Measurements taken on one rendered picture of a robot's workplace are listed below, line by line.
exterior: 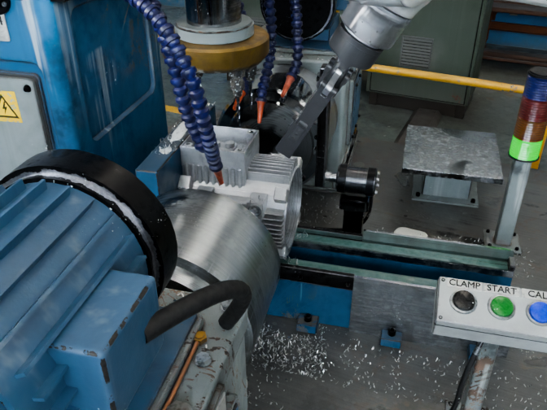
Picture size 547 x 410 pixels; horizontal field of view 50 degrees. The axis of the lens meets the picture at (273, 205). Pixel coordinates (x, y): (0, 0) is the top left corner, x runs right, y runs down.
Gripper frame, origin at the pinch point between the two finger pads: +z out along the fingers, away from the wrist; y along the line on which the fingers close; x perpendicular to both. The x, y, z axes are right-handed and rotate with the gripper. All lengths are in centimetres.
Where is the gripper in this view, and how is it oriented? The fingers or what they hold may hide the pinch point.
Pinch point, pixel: (293, 137)
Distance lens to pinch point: 97.7
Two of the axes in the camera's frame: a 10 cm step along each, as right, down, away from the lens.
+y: -2.6, 5.0, -8.3
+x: 8.4, 5.4, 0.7
